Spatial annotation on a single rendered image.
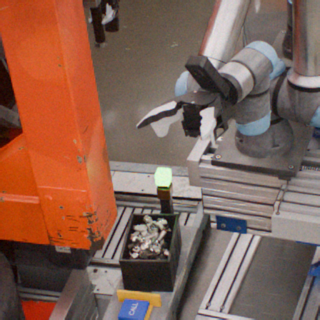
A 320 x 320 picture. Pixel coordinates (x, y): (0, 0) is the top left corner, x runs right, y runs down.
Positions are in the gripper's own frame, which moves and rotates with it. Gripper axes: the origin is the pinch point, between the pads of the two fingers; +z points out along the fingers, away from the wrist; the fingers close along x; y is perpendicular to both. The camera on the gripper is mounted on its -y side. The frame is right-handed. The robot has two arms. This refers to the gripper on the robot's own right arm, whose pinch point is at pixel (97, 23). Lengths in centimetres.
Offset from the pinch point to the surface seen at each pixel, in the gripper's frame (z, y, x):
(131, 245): 74, -30, 29
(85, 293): 76, -50, 12
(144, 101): -80, -83, -15
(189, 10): -174, -82, -15
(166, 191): 58, -23, 35
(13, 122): 33.1, -18.9, -21.2
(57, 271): 56, -61, -6
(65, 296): 82, -44, 9
